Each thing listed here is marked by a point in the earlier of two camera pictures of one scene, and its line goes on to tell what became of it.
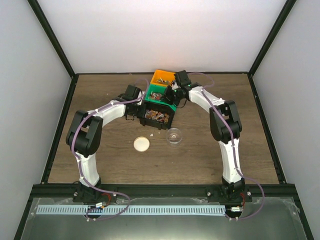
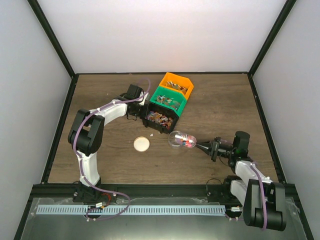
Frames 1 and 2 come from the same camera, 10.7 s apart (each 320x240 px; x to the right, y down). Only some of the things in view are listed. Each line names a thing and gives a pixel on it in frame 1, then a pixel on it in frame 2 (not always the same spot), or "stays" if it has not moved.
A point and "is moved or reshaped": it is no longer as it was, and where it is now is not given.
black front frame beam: [275, 191] stays
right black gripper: [167, 98] → [209, 145]
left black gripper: [142, 114] stays
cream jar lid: [141, 144] stays
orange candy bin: [163, 77] is moved or reshaped
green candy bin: [154, 95] is moved or reshaped
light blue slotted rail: [132, 209] stays
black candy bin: [156, 116] is moved or reshaped
